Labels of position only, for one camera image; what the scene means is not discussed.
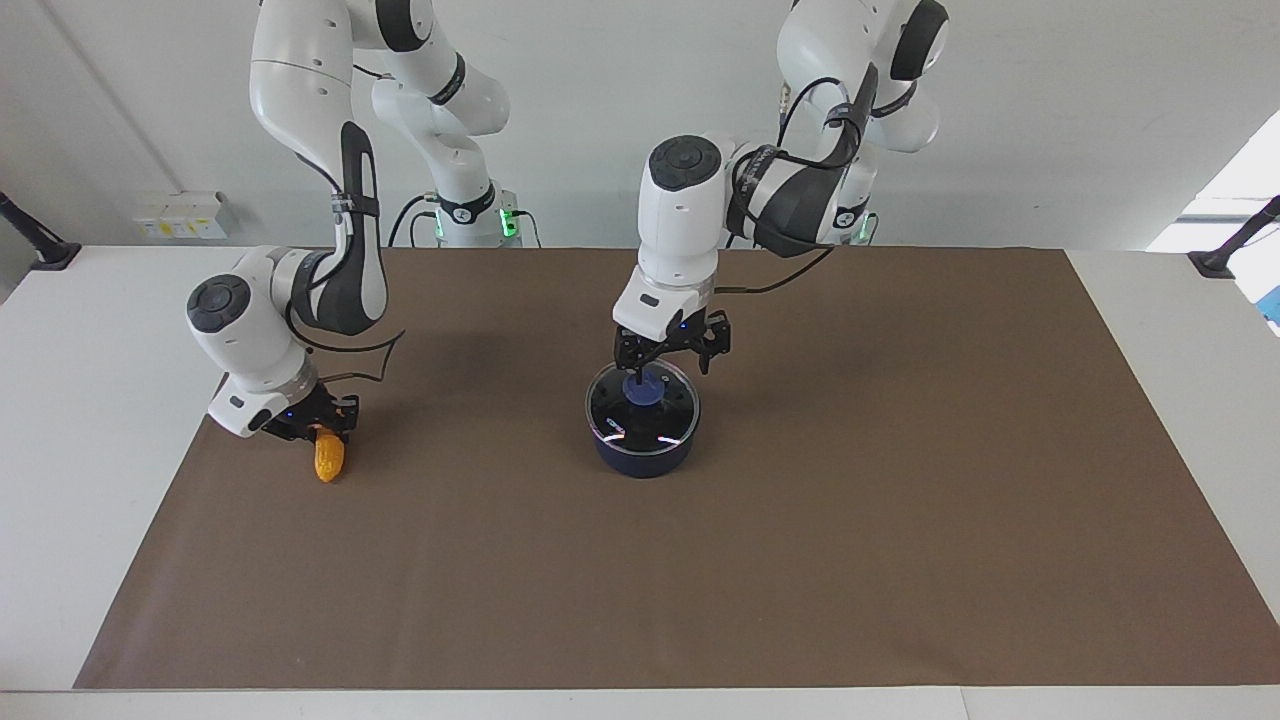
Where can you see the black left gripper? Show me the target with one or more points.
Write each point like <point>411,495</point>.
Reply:
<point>690,338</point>

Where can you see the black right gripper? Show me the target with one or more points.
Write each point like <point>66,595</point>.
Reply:
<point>320,408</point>

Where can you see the yellow toy corn cob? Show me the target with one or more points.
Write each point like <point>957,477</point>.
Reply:
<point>330,460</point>

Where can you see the glass lid with purple knob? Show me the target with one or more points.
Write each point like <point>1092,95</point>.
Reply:
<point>665,415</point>

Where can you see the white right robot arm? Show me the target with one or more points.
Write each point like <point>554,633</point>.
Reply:
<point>300,90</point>

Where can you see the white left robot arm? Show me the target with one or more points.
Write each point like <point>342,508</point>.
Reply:
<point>680,220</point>

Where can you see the brown table mat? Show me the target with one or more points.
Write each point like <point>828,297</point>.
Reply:
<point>800,520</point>

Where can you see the black clamp stand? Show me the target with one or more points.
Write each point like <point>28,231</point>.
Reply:
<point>1215,262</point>
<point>50,252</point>

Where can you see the light blue object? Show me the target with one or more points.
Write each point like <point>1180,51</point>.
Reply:
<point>1273,308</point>

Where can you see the white wall socket box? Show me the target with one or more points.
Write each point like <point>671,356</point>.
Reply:
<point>180,215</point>

